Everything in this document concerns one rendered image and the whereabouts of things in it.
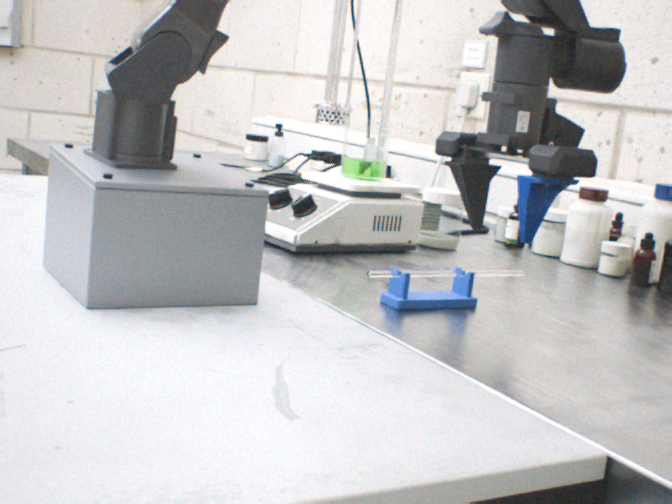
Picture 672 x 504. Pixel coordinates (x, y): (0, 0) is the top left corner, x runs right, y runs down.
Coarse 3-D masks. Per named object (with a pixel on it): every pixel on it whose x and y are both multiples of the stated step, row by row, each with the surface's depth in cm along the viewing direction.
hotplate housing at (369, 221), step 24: (312, 192) 116; (336, 192) 116; (360, 192) 114; (336, 216) 110; (360, 216) 112; (384, 216) 114; (408, 216) 117; (288, 240) 108; (312, 240) 108; (336, 240) 111; (360, 240) 113; (384, 240) 115; (408, 240) 118
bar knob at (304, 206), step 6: (300, 198) 111; (306, 198) 111; (312, 198) 111; (294, 204) 110; (300, 204) 110; (306, 204) 111; (312, 204) 111; (294, 210) 110; (300, 210) 110; (306, 210) 110; (312, 210) 110; (294, 216) 111; (300, 216) 110
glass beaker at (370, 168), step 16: (352, 128) 114; (368, 128) 113; (384, 128) 114; (352, 144) 114; (368, 144) 114; (384, 144) 115; (352, 160) 114; (368, 160) 114; (384, 160) 115; (352, 176) 115; (368, 176) 114; (384, 176) 116
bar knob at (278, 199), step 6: (270, 192) 115; (276, 192) 115; (282, 192) 114; (288, 192) 115; (270, 198) 115; (276, 198) 115; (282, 198) 115; (288, 198) 115; (270, 204) 116; (276, 204) 115; (282, 204) 114; (288, 204) 115
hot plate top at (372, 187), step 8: (304, 176) 119; (312, 176) 118; (320, 176) 116; (328, 176) 117; (336, 176) 119; (328, 184) 115; (336, 184) 113; (344, 184) 112; (352, 184) 111; (360, 184) 112; (368, 184) 113; (376, 184) 114; (384, 184) 116; (392, 184) 117; (400, 184) 118; (408, 184) 119; (384, 192) 114; (392, 192) 115; (400, 192) 116; (408, 192) 117; (416, 192) 117
